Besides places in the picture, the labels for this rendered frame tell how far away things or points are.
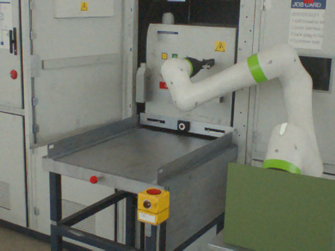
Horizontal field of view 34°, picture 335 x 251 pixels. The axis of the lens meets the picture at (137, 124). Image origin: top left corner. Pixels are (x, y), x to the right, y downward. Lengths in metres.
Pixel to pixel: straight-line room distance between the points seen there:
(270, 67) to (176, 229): 0.75
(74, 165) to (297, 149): 0.92
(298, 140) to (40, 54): 1.24
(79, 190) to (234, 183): 1.59
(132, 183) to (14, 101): 1.48
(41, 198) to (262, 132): 1.52
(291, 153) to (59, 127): 1.22
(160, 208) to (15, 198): 1.92
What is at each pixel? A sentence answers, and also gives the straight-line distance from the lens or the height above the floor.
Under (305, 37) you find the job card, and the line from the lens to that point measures 2.43.
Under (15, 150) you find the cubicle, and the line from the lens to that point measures 3.52.
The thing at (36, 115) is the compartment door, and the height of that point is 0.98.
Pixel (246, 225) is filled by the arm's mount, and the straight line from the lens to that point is 1.82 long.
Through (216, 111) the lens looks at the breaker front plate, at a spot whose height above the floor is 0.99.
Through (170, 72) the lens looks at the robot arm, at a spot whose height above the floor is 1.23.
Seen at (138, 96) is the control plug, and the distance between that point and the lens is 2.78.
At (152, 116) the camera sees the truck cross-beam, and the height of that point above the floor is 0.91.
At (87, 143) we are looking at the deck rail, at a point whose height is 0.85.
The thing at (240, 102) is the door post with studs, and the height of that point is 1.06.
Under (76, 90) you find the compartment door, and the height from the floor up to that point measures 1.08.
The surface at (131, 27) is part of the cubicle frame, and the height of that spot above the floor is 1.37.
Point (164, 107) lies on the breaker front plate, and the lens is 2.84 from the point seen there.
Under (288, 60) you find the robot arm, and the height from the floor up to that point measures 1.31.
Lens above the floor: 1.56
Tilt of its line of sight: 14 degrees down
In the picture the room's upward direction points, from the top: 1 degrees clockwise
